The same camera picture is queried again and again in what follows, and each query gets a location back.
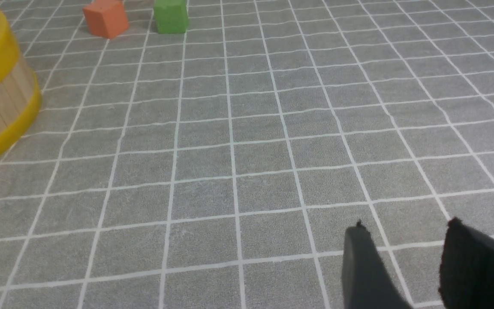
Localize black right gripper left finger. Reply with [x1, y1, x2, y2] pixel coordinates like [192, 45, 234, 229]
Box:
[342, 221, 411, 309]

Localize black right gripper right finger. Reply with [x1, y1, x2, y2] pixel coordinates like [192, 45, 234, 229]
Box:
[438, 218, 494, 309]

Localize yellow bamboo steamer basket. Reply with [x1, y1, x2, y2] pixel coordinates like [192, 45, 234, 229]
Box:
[0, 56, 42, 155]

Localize grey grid tablecloth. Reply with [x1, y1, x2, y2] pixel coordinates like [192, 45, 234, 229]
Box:
[0, 0, 494, 309]

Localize green foam cube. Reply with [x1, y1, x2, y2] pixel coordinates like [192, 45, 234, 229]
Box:
[154, 0, 190, 34]

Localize orange foam cube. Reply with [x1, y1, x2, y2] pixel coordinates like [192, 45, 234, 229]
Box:
[82, 0, 129, 39]

